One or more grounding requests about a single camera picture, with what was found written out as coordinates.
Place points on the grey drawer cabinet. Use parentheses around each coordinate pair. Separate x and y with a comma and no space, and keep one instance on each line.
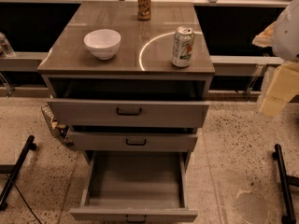
(146,46)

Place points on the grey open bottom drawer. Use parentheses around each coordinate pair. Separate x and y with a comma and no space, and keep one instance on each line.
(135,187)

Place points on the black left stand leg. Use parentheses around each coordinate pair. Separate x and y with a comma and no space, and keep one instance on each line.
(13,170)

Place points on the clear plastic bottle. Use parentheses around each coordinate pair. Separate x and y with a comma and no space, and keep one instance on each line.
(5,46)

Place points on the black stand leg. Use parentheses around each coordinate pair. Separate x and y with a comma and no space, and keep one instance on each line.
(13,170)
(286,181)

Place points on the brown patterned drink can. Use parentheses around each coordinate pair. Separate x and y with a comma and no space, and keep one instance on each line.
(144,9)

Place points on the grey middle drawer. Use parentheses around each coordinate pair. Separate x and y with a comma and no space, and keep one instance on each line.
(161,142)

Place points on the white ceramic bowl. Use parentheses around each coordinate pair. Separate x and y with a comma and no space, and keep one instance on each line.
(103,43)

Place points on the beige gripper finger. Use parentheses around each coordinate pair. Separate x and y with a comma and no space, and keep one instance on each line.
(283,87)
(264,38)

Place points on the black right stand leg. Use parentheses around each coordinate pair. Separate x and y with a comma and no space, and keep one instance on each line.
(286,181)

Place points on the grey top drawer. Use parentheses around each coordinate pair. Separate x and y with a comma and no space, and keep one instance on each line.
(161,114)

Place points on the green white 7up can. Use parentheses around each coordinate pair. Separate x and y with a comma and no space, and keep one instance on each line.
(182,46)

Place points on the wire mesh basket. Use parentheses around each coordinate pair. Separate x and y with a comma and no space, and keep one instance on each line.
(57,130)

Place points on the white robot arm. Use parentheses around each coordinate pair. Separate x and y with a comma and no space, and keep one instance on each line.
(283,37)

